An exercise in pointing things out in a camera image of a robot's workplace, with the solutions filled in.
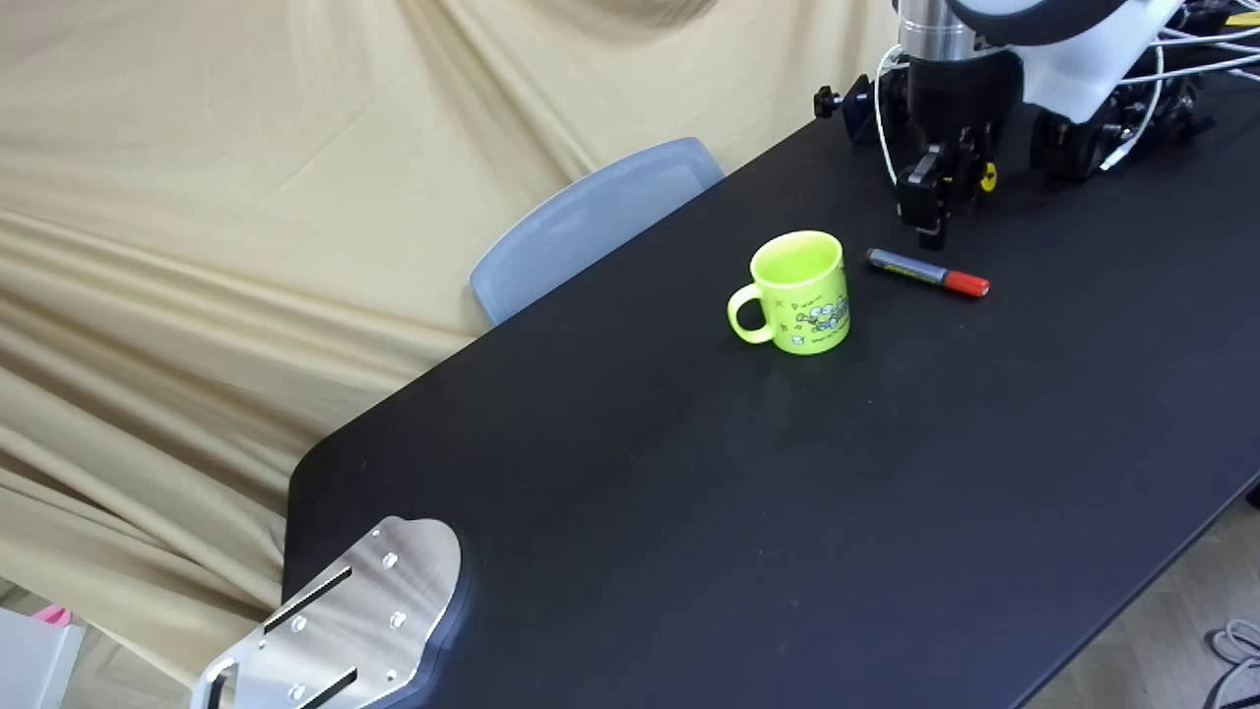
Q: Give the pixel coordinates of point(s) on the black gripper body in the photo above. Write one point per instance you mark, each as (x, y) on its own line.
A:
(956, 100)

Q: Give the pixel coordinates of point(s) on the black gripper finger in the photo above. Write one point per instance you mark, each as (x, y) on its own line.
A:
(969, 157)
(926, 191)

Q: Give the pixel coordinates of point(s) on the black marker with red cap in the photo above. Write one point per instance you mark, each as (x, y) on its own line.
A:
(926, 274)

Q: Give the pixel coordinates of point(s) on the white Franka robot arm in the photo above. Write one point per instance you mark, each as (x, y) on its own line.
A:
(1089, 64)

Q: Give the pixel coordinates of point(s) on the lime green mug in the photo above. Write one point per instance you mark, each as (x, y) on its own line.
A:
(801, 315)

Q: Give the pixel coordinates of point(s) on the blue chair back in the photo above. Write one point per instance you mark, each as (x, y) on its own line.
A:
(576, 228)

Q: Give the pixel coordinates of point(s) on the grey patterned floor item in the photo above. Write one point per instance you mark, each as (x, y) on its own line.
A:
(1240, 651)

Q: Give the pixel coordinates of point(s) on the beige backdrop cloth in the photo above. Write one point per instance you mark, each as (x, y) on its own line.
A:
(196, 261)

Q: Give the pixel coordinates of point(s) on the pink small item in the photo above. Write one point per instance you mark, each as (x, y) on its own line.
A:
(55, 614)

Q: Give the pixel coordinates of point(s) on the white box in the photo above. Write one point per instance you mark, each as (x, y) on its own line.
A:
(32, 663)

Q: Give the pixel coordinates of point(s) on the black camera rig pile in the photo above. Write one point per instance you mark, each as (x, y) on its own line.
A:
(1074, 151)

